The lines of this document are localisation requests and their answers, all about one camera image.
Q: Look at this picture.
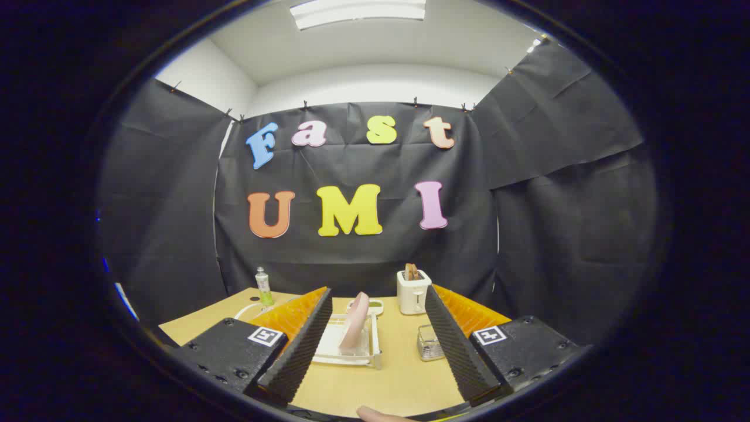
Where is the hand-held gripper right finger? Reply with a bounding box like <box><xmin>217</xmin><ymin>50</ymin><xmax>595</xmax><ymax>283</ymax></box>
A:
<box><xmin>424</xmin><ymin>284</ymin><xmax>581</xmax><ymax>406</ymax></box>

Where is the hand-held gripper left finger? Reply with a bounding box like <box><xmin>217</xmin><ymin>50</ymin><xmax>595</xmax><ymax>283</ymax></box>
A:
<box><xmin>173</xmin><ymin>286</ymin><xmax>333</xmax><ymax>406</ymax></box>

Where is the white dish rack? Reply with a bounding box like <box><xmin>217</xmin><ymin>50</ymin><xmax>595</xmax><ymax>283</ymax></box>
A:
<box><xmin>234</xmin><ymin>298</ymin><xmax>384</xmax><ymax>370</ymax></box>

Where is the metal wire basket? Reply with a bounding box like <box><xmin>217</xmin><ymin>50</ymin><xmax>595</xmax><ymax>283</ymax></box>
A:
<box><xmin>417</xmin><ymin>324</ymin><xmax>446</xmax><ymax>362</ymax></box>

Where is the pink plate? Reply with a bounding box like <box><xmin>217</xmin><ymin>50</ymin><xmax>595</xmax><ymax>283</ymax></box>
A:
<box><xmin>339</xmin><ymin>292</ymin><xmax>371</xmax><ymax>356</ymax></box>

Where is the clear bottle with green label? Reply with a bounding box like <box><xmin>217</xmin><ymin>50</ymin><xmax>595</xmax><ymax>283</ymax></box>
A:
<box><xmin>255</xmin><ymin>267</ymin><xmax>274</xmax><ymax>307</ymax></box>

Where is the cream toaster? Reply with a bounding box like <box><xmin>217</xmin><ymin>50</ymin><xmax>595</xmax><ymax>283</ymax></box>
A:
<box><xmin>397</xmin><ymin>270</ymin><xmax>432</xmax><ymax>315</ymax></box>

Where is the small white divided tray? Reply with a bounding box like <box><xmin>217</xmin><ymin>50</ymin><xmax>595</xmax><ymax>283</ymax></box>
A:
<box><xmin>347</xmin><ymin>298</ymin><xmax>384</xmax><ymax>316</ymax></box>

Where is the black backdrop cloth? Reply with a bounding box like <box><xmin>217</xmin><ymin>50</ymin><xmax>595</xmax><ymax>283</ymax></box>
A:
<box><xmin>97</xmin><ymin>38</ymin><xmax>660</xmax><ymax>346</ymax></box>

